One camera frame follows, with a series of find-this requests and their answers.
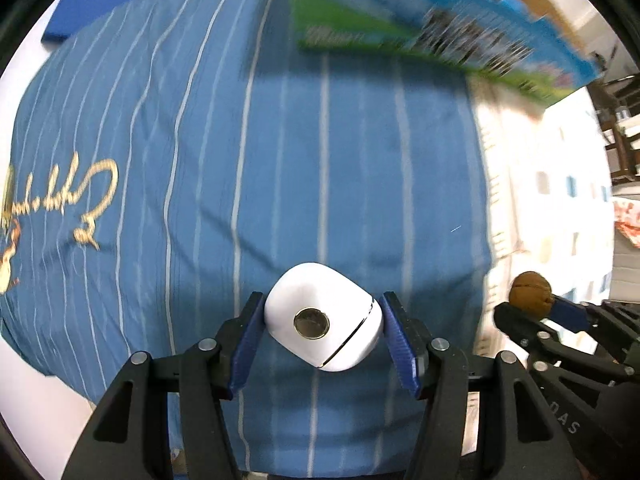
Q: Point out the blue striped plaid blanket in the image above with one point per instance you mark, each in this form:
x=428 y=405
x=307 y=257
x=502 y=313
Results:
x=250 y=160

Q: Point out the orange patterned cloth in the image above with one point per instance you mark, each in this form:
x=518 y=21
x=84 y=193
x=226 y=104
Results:
x=627 y=222

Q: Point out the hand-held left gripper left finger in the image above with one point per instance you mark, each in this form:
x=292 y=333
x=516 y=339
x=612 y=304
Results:
x=245 y=345

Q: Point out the white rounded case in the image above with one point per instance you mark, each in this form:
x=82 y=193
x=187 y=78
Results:
x=300 y=295

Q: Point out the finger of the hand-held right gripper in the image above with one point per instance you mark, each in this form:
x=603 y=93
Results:
x=550 y=347
x=570 y=312

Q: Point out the cardboard box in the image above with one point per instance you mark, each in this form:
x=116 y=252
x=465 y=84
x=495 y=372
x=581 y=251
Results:
x=400 y=15

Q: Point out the dark wooden chair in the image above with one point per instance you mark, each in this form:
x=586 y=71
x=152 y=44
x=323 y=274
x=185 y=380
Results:
x=617 y=125

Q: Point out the brown walnut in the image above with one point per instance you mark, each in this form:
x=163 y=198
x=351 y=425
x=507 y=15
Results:
x=530 y=292

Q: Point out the blue cushion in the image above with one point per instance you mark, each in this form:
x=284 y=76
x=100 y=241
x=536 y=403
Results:
x=95 y=0

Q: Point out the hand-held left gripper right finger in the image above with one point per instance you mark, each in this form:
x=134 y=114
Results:
x=400 y=345

